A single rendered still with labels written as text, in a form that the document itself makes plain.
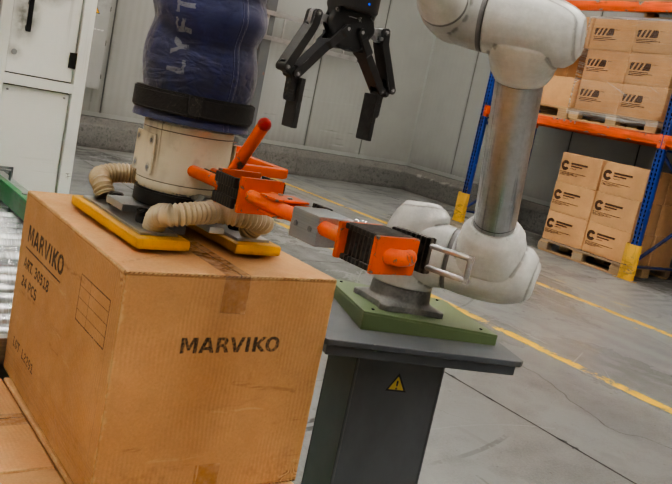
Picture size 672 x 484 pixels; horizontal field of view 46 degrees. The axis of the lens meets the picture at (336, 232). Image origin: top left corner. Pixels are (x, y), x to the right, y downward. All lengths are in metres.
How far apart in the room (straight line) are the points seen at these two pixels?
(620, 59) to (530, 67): 8.03
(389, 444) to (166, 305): 0.92
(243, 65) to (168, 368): 0.55
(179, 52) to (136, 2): 9.82
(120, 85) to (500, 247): 9.65
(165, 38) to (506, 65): 0.66
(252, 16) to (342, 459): 1.10
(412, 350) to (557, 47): 0.72
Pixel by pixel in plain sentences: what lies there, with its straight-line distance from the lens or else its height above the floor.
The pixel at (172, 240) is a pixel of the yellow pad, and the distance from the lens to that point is 1.38.
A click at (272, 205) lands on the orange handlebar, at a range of 1.20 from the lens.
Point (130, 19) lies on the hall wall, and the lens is 11.23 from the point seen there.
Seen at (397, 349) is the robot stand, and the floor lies 0.75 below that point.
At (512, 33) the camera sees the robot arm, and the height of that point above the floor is 1.45.
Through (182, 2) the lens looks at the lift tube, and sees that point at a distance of 1.44.
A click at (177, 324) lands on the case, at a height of 0.86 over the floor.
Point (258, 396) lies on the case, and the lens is 1.43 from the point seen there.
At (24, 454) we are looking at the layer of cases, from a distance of 1.54.
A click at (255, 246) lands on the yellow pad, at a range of 1.46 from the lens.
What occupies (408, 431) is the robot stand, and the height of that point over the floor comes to 0.49.
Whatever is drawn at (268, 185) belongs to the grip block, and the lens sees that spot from 1.29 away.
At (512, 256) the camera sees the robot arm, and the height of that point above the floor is 0.99.
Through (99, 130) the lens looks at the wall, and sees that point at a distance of 11.05.
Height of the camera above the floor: 1.26
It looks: 9 degrees down
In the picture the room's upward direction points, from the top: 12 degrees clockwise
